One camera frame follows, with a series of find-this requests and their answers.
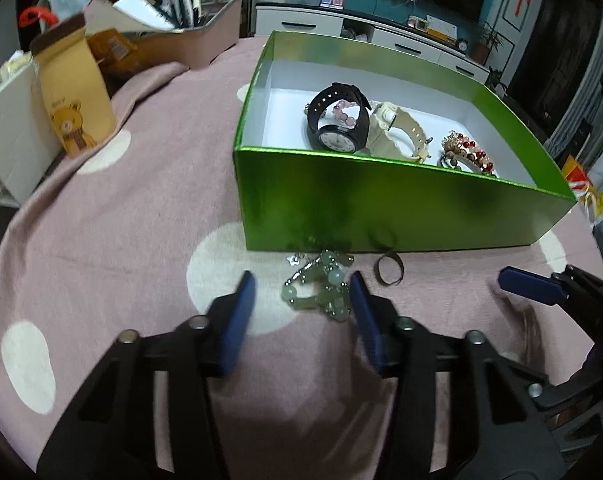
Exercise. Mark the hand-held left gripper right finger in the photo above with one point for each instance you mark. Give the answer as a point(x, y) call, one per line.
point(369, 322)

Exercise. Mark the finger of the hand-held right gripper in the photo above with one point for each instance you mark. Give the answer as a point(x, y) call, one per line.
point(566, 392)
point(524, 282)

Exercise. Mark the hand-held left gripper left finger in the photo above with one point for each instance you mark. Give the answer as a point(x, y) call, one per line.
point(239, 317)

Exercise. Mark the green gift box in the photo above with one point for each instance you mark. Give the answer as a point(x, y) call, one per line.
point(381, 200)

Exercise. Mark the black wrist watch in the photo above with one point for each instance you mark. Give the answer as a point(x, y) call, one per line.
point(334, 140)

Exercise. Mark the red paper bag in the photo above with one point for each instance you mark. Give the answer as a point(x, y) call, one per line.
point(576, 172)

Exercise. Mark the pink dotted tablecloth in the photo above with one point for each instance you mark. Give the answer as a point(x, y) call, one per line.
point(156, 200)

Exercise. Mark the silver bangle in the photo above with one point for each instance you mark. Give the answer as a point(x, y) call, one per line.
point(444, 162)

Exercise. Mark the cream wrist watch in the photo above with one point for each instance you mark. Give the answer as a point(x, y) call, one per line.
point(381, 130)

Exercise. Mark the small potted plant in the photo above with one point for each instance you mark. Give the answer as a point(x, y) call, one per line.
point(496, 82)

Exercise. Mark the tall potted plant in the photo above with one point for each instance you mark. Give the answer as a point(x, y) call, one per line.
point(486, 42)

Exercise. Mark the small alarm clock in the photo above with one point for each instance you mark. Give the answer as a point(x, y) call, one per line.
point(462, 45)

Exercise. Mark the white and yellow box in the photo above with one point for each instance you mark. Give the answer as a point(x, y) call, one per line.
point(441, 30)

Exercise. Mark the yellow paper bag brown top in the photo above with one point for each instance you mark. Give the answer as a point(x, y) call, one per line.
point(76, 100)

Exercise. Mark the pink organizer tray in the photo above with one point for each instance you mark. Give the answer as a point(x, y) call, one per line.
point(201, 45)

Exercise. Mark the small white device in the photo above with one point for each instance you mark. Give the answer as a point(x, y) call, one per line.
point(415, 24)

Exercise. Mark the white television cabinet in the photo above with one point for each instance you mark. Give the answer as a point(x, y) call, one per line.
point(381, 35)

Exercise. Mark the white cardboard box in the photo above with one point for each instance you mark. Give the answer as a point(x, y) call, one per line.
point(11, 130)

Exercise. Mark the orange snack packet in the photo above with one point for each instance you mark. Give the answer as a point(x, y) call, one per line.
point(113, 45)

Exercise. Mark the tubes and pens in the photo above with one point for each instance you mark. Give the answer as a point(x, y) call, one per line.
point(189, 2)

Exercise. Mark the blue and pink cards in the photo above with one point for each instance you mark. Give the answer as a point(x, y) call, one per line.
point(333, 1)

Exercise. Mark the white paper sheets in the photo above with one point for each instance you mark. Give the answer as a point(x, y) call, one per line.
point(141, 7)

